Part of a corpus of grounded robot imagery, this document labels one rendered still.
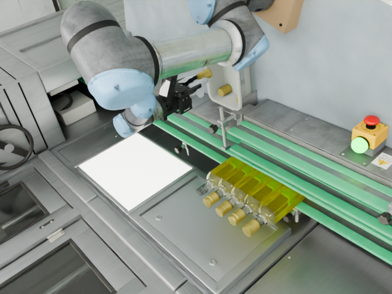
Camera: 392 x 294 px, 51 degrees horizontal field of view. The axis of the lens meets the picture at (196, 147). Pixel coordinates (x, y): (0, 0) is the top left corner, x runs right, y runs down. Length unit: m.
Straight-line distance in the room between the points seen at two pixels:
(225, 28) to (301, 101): 0.46
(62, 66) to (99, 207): 0.69
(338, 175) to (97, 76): 0.71
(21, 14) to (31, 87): 2.92
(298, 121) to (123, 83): 0.73
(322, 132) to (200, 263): 0.55
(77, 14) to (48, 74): 1.11
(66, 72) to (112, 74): 1.19
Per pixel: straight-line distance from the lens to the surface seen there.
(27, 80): 1.91
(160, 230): 1.44
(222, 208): 1.27
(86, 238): 1.57
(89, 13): 0.84
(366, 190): 1.17
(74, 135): 2.10
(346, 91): 1.28
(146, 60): 0.83
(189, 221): 1.45
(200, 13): 1.13
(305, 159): 1.25
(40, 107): 1.97
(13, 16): 4.78
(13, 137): 1.97
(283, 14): 1.24
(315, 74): 1.32
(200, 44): 0.96
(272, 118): 1.39
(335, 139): 1.29
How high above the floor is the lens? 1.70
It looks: 27 degrees down
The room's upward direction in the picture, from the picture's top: 123 degrees counter-clockwise
